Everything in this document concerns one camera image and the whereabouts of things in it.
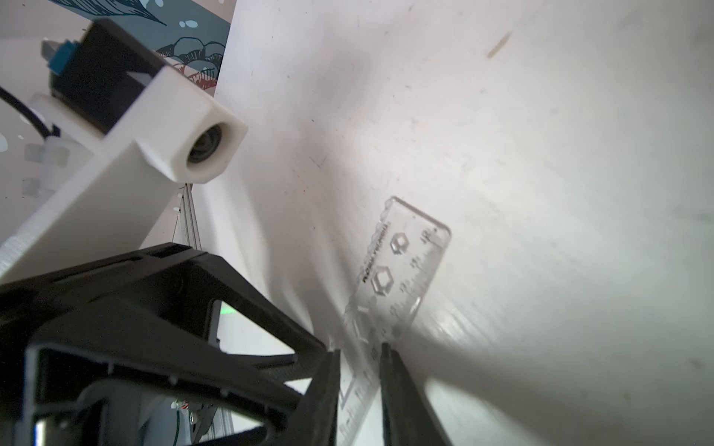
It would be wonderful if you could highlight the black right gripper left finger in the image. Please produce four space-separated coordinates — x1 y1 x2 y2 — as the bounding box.
281 350 341 446

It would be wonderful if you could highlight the short clear grey ruler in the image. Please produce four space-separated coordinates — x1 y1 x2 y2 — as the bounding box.
331 197 452 445

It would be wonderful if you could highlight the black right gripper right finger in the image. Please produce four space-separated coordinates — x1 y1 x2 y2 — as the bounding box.
380 343 449 446

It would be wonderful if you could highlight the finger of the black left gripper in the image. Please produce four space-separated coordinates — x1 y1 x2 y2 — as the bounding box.
1 243 327 385

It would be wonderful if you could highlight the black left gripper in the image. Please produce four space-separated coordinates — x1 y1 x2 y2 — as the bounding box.
1 300 300 445

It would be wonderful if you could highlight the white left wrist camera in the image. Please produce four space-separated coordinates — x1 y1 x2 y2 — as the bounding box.
1 19 247 282

